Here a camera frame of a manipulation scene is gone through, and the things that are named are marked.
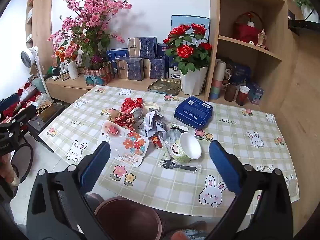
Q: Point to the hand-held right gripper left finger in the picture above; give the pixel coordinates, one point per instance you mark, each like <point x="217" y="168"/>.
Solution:
<point x="96" y="167"/>

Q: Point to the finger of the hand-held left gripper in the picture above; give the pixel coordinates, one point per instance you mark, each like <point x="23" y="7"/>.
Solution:
<point x="10" y="98"/>
<point x="25" y="112"/>

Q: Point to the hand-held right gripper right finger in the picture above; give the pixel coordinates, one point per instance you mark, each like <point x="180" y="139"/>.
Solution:
<point x="223" y="167"/>

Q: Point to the white flower print packet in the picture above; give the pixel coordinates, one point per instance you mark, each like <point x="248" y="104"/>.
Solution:
<point x="130" y="145"/>

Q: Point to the black plastic fork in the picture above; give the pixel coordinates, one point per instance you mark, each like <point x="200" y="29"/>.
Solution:
<point x="175" y="166"/>

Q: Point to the red gold wrapper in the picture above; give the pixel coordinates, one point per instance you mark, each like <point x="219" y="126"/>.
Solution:
<point x="123" y="121"/>

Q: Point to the black snack packet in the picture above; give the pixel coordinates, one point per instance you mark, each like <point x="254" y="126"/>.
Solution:
<point x="180" y="128"/>

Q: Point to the clear plastic lid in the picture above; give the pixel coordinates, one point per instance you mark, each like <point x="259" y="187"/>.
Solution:
<point x="173" y="136"/>

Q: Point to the brown trash bin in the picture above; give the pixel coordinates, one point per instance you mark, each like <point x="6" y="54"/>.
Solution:
<point x="125" y="220"/>

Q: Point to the small red box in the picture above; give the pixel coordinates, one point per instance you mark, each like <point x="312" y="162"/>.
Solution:
<point x="157" y="141"/>

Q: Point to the grey paper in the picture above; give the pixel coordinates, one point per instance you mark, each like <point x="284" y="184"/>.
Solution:
<point x="152" y="123"/>

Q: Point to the white round lid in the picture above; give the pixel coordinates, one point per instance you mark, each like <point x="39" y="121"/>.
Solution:
<point x="151" y="106"/>

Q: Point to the person's left hand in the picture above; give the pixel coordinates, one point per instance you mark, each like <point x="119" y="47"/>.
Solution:
<point x="7" y="168"/>

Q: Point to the red white checkered cloth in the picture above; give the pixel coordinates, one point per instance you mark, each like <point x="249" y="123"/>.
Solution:
<point x="30" y="91"/>

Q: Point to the open cardboard box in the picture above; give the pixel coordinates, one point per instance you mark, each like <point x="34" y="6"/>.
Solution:
<point x="46" y="107"/>

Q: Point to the black plastic case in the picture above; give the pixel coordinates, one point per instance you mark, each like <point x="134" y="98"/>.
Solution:
<point x="47" y="122"/>

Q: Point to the black round stool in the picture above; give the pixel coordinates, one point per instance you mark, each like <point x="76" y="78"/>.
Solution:
<point x="32" y="152"/>

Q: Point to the white standing fan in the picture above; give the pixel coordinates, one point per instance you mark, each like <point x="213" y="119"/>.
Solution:
<point x="28" y="56"/>

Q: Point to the row of small brown bottles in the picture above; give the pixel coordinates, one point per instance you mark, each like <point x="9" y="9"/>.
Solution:
<point x="62" y="76"/>

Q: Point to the plaid bunny print tablecloth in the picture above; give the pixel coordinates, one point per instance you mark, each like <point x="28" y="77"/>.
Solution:
<point x="155" y="180"/>

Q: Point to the white vase with orange flowers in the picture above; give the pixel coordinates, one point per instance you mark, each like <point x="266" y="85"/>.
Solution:
<point x="73" y="70"/>

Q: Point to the red cup with white rim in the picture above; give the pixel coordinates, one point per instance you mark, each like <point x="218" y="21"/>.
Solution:
<point x="242" y="96"/>

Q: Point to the brown glass cup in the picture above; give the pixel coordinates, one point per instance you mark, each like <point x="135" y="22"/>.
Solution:
<point x="230" y="92"/>

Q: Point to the teal printed gift tin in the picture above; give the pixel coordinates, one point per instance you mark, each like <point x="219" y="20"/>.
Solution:
<point x="97" y="78"/>

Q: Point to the small pastel printed box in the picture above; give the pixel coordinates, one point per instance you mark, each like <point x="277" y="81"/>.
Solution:
<point x="256" y="93"/>

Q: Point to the small fenced flower planter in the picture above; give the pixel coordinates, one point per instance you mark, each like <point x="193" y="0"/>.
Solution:
<point x="95" y="61"/>

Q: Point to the stack of pastel paper cups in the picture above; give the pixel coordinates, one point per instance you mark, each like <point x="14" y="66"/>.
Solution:
<point x="217" y="80"/>

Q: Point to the red rose plant white pot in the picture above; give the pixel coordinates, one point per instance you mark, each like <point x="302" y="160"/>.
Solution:
<point x="193" y="82"/>

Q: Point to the dark blue printed box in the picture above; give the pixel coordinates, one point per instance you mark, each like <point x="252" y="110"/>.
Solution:
<point x="240" y="75"/>

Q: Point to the gold embossed tray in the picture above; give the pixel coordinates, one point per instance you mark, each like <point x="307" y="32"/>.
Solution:
<point x="163" y="87"/>

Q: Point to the blue white carton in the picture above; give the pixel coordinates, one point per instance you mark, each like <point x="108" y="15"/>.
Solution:
<point x="175" y="71"/>

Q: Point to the flat blue gift box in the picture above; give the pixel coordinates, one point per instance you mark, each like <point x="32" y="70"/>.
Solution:
<point x="117" y="55"/>

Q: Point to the pink blossom artificial tree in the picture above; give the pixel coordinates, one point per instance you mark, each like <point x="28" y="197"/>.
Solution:
<point x="92" y="10"/>

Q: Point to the dark blue carton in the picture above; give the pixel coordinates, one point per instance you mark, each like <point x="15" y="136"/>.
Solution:
<point x="162" y="51"/>

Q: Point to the clear perfume bottle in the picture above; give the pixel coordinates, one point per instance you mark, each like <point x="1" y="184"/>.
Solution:
<point x="261" y="40"/>

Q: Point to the red gift basket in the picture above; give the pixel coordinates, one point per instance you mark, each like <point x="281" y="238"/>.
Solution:
<point x="246" y="31"/>

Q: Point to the wooden shelf unit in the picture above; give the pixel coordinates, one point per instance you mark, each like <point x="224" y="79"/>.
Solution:
<point x="214" y="17"/>

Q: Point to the large light blue box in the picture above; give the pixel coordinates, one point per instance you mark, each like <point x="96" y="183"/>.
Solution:
<point x="180" y="20"/>

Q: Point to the black wall shelf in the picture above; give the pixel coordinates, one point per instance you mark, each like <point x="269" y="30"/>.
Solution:
<point x="305" y="27"/>

